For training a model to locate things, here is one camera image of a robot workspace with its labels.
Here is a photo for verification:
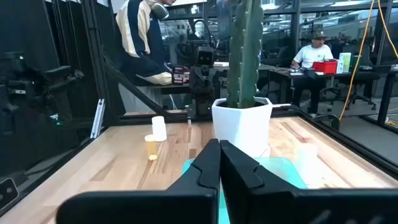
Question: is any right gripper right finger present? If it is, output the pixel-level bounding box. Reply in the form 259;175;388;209
220;139;398;224

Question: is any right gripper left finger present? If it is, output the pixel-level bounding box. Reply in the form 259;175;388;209
55;138;221;224

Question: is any teal translucent plastic basket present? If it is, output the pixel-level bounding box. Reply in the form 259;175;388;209
182;156;308;224

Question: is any yellow transparent pill bottle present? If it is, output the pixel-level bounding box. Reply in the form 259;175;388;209
144;134;159;162

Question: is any dark striped box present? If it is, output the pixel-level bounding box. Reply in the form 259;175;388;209
171;65;191;86

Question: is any tall green cactus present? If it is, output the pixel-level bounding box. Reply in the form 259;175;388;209
226;0;264;109

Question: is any white plant pot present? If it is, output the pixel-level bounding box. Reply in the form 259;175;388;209
211;96;274;158

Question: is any person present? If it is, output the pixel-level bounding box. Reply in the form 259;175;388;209
114;0;177;113
290;30;335;115

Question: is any silver aluminium profile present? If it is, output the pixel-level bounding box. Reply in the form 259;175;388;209
90;98;106;139

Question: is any red plastic bin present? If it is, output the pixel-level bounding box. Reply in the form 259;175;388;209
312;59;338;75

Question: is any white and green box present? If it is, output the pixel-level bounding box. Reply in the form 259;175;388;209
336;52;353;74

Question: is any black office chair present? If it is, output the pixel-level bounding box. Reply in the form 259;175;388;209
320;43;379;111

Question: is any black office desk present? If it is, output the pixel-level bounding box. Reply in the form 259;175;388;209
269;63;398;125

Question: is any black equipment stand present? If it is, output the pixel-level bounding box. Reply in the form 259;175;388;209
0;51;85;138

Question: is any black mounted device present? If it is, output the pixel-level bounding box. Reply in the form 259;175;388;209
0;177;20;211

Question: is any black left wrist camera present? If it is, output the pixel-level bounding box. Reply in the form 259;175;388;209
197;45;215;67

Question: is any black rig frame post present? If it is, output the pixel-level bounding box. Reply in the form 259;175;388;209
79;0;170;125

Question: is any yellow hanging cable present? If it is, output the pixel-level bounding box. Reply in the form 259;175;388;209
338;0;398;121

